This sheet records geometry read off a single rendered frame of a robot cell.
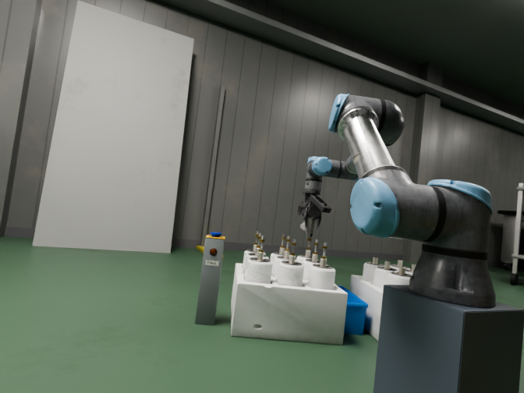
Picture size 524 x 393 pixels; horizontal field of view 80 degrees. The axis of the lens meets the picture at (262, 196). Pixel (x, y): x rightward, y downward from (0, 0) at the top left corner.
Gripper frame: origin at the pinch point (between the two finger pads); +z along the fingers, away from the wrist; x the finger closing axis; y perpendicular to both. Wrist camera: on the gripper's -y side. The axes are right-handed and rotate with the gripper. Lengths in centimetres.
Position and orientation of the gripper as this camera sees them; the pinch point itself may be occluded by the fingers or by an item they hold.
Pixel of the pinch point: (310, 235)
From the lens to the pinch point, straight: 143.1
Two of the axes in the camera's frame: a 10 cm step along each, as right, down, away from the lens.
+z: -1.2, 9.9, -0.5
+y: -5.3, -0.2, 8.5
